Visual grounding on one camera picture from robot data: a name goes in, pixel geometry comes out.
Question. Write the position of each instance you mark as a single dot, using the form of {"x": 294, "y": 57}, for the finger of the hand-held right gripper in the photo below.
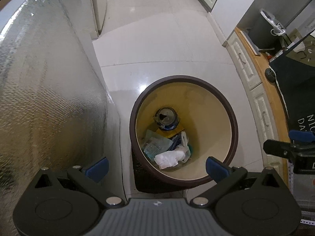
{"x": 301, "y": 136}

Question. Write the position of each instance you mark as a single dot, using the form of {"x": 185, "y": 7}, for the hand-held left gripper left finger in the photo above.
{"x": 97, "y": 170}

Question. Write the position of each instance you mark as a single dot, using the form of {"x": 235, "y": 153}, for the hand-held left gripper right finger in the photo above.
{"x": 216, "y": 171}

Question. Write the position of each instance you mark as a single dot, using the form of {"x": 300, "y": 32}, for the white plastic bag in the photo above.
{"x": 169, "y": 158}

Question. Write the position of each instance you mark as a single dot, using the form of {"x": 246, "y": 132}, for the brown trash bin yellow inside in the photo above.
{"x": 209, "y": 118}

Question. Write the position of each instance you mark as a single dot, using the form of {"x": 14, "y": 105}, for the clear plastic bag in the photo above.
{"x": 155, "y": 145}

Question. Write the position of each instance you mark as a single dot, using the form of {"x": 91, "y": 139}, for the blue drink can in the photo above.
{"x": 167, "y": 118}

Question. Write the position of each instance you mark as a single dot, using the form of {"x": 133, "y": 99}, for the grey trash can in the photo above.
{"x": 260, "y": 34}

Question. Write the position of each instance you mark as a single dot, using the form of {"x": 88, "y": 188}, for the white perforated strip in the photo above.
{"x": 290, "y": 174}

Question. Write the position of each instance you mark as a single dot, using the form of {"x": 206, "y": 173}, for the black printed cloth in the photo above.
{"x": 295, "y": 91}

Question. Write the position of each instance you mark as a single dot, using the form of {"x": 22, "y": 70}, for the dark blue packet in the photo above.
{"x": 176, "y": 140}

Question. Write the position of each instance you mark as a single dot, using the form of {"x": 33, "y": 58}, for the yellow flat packet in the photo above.
{"x": 169, "y": 134}

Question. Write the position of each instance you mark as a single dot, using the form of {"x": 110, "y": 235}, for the small black round object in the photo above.
{"x": 270, "y": 75}

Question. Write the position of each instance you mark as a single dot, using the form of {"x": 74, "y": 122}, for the white drawer cabinet wood top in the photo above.
{"x": 246, "y": 64}

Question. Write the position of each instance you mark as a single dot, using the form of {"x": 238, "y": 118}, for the grey flat tray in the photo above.
{"x": 251, "y": 43}

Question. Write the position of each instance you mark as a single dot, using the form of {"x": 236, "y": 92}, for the white refrigerator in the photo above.
{"x": 97, "y": 5}

